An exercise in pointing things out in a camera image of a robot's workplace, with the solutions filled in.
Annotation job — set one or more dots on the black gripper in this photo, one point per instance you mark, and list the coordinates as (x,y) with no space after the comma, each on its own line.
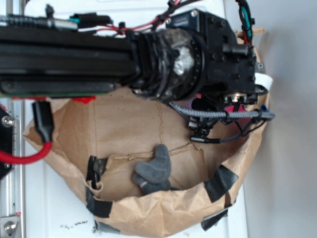
(215,64)

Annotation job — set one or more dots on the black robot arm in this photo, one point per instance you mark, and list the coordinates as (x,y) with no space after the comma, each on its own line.
(48,57)

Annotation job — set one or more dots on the grey plush toy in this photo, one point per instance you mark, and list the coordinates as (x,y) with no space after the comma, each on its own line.
(153,176)

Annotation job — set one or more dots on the brown paper bag tray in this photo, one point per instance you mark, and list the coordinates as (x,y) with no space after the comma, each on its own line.
(172,133)

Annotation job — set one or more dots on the black mounting bracket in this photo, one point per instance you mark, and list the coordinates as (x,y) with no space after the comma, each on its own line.
(6,140)

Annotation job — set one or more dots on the aluminium frame rail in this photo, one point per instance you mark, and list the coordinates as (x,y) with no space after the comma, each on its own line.
(12,191)

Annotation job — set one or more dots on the silver corner bracket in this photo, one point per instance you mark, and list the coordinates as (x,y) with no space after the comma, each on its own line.
(10,227)

